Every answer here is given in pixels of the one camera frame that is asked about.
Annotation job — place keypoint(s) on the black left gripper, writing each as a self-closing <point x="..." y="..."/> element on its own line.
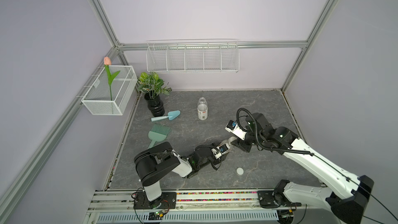
<point x="218" y="160"/>

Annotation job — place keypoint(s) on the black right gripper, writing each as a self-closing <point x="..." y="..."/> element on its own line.
<point x="239" y="142"/>

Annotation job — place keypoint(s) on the clear bottle red cream label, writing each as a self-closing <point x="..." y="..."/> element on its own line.
<point x="230" y="143"/>

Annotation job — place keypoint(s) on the white bottle cap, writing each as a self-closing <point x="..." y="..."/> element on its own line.
<point x="239" y="171"/>

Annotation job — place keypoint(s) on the clear bottle yellow white label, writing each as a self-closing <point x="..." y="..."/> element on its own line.
<point x="202" y="109"/>

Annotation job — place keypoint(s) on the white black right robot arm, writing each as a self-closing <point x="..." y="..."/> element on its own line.
<point x="345" y="194"/>

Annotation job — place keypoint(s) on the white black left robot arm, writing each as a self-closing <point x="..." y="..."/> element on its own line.
<point x="157" y="162"/>

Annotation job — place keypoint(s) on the light blue plastic trowel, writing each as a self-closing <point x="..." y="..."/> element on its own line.
<point x="170" y="116"/>

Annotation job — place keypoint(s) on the green hand brush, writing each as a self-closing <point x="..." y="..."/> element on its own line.
<point x="161" y="129"/>

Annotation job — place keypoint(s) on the black glossy plant vase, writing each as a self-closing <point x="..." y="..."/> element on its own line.
<point x="155" y="105"/>

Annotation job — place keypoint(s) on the green artificial leafy plant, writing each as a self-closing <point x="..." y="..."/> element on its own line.
<point x="152" y="85"/>

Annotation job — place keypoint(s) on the pink artificial tulip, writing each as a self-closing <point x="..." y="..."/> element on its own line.
<point x="110" y="76"/>

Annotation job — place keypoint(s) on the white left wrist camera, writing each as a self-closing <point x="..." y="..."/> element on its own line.
<point x="219" y="151"/>

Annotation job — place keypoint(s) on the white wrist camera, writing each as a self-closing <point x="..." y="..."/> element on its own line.
<point x="219" y="151"/>
<point x="233" y="128"/>

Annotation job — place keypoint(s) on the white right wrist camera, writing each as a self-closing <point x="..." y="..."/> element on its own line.
<point x="233" y="128"/>

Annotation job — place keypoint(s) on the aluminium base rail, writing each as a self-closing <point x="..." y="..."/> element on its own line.
<point x="186" y="200"/>

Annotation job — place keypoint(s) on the grey slotted cable duct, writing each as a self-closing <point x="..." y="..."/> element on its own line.
<point x="196" y="217"/>

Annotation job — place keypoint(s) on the white wire wall shelf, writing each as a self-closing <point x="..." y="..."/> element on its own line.
<point x="193" y="56"/>

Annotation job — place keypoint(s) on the white wire basket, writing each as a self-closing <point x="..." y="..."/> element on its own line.
<point x="96" y="96"/>

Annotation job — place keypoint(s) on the aluminium frame profiles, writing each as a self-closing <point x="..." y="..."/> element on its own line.
<point x="29" y="173"/>

